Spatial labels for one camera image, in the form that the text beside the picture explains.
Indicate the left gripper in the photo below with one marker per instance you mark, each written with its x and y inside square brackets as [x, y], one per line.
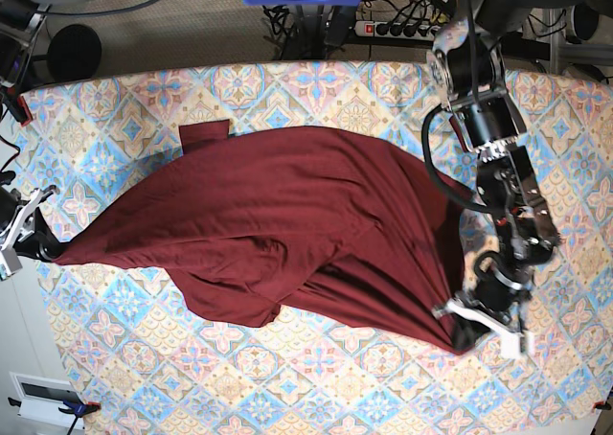
[498, 303]

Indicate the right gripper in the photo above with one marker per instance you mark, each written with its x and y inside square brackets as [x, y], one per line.
[34, 239]

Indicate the maroon t-shirt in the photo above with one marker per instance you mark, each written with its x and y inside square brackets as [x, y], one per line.
[319, 219]

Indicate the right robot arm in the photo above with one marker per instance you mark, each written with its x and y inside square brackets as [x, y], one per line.
[21, 21]

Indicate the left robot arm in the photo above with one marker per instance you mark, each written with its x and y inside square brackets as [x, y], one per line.
[467, 66]

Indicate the white floor vent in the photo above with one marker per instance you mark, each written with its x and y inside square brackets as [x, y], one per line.
[41, 398]

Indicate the orange clamp right edge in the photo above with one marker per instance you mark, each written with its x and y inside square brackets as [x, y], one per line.
[602, 405]

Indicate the patterned tablecloth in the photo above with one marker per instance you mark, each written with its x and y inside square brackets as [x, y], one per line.
[127, 341]

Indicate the blue clamp lower left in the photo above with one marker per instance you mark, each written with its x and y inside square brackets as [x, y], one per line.
[72, 408]

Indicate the blue clamp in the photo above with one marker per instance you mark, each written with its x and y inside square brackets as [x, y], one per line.
[72, 408]
[14, 64]

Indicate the blue clamp upper left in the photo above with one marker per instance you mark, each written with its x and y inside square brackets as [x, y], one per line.
[14, 64]

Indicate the black round stool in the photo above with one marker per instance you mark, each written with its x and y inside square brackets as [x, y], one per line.
[74, 53]

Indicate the white power strip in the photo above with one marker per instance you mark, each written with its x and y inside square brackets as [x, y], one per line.
[400, 30]

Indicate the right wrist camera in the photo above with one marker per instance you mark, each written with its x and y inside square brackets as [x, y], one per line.
[10, 263]

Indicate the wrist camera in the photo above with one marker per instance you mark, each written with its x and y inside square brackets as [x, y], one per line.
[515, 345]
[10, 263]

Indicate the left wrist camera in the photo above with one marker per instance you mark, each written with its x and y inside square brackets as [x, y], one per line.
[515, 345]

